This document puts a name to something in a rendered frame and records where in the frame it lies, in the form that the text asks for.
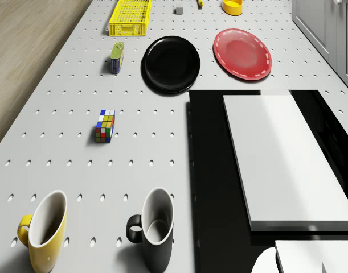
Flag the yellow bowl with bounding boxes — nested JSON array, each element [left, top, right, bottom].
[[221, 0, 244, 16]]

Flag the black stove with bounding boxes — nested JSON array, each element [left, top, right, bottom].
[[186, 89, 348, 273]]

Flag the puzzle cube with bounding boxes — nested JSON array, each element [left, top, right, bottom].
[[95, 109, 116, 144]]

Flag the black plate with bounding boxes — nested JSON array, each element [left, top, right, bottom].
[[140, 35, 202, 94]]

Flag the flat-sided can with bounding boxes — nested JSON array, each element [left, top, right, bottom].
[[109, 41, 125, 75]]

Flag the red plate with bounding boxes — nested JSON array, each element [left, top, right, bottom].
[[212, 28, 273, 81]]

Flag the yellow basket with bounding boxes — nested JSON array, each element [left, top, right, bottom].
[[109, 0, 153, 37]]

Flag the black mug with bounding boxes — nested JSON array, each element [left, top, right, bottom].
[[125, 186, 175, 273]]

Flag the yellow mug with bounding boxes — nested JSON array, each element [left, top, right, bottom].
[[17, 189, 69, 273]]

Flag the white cabinet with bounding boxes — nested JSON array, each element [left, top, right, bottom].
[[291, 0, 348, 96]]

